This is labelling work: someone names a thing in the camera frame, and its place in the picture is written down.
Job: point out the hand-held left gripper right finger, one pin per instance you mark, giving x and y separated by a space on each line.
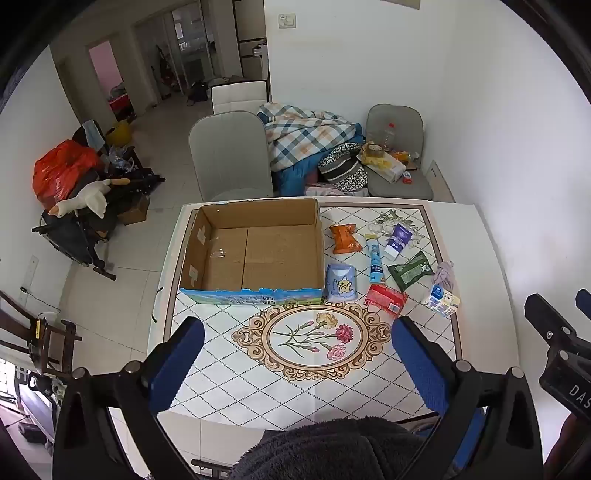
418 364

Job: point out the small red and white box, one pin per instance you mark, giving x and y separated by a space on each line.
407 177

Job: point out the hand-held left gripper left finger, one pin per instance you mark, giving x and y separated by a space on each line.
178 364

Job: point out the white goose plush toy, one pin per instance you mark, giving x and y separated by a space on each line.
87 196

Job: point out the pink clothing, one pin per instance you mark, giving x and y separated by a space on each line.
330 189

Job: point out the purple cloth scrunchie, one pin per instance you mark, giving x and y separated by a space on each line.
444 273

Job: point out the brown tape roll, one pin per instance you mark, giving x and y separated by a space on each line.
371 150

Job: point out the orange plastic bag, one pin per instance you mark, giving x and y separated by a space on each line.
62 170

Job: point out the cardboard box with blue print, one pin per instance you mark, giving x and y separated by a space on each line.
258 249

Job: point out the blue tissue pack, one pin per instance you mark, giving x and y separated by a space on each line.
340 284

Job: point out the small white and blue carton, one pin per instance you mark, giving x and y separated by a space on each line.
441 299

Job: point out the yellow bucket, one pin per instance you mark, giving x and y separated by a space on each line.
117 132

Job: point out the black folding stroller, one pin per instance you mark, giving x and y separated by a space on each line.
92 230

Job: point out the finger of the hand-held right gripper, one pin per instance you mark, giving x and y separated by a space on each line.
547 316
584 302

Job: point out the dark wooden chair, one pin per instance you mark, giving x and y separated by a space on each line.
39 334

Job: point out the orange snack packet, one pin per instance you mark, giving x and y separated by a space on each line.
345 238

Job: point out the grey padded chair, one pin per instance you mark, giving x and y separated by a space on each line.
401 124

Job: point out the blue stick packet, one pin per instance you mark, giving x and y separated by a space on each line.
375 263

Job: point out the plaid blanket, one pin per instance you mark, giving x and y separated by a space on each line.
307 134

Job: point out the brown cardboard box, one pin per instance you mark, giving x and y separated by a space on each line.
135 210

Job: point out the clear plastic bottle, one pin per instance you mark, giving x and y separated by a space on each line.
390 134

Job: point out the green packet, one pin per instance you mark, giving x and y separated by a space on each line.
411 272

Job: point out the black and white patterned bag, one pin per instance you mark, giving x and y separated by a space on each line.
344 168

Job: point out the tissue box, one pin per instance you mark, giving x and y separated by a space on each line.
391 167

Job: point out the red packet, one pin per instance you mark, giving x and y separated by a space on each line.
384 299

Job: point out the white board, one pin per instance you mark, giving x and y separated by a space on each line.
441 182

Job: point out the wall light switch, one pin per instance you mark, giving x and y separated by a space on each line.
286 20

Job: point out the white and purple tube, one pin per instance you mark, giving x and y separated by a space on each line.
398 240

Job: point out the blue quilt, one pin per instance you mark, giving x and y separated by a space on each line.
293 180

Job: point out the dark fleece clothing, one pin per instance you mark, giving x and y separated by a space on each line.
323 452

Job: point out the white chair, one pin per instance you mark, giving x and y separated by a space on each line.
240 94

